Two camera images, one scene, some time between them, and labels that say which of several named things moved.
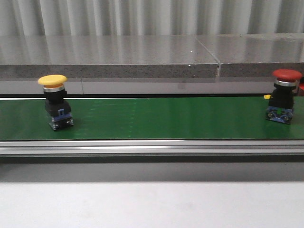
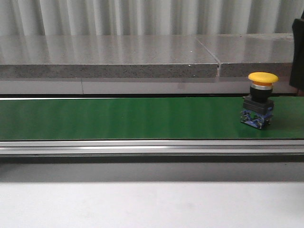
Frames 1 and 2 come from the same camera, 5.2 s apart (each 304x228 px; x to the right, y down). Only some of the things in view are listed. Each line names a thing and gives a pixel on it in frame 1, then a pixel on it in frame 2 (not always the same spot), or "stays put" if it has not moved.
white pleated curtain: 149,17 stays put
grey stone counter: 226,63 stays put
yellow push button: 57,107 → 258,107
